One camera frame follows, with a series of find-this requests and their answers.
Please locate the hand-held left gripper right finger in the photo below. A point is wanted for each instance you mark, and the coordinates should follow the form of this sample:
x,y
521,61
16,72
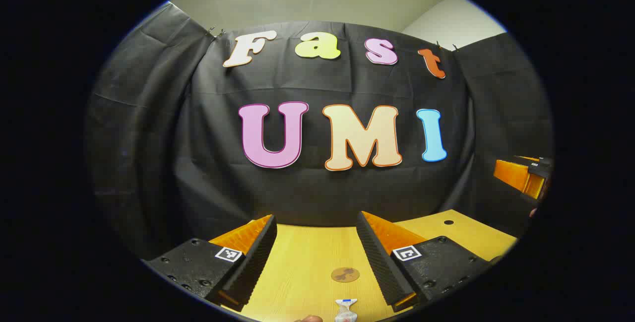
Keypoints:
x,y
382,262

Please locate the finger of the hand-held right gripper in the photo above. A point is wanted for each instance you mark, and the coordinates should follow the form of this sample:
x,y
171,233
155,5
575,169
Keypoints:
x,y
511,174
535,185

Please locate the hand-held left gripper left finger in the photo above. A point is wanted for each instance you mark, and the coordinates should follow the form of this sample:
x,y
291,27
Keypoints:
x,y
250,262

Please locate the round brown coaster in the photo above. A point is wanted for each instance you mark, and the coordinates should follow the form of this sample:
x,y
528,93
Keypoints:
x,y
345,275

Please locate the white toothpaste tube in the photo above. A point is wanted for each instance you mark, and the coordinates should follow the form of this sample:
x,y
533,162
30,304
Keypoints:
x,y
346,311

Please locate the wooden desktop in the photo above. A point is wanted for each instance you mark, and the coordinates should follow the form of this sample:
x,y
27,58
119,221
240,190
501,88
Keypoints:
x,y
307,257

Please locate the black backdrop cloth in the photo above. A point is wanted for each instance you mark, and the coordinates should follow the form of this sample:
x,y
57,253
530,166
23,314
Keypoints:
x,y
297,188

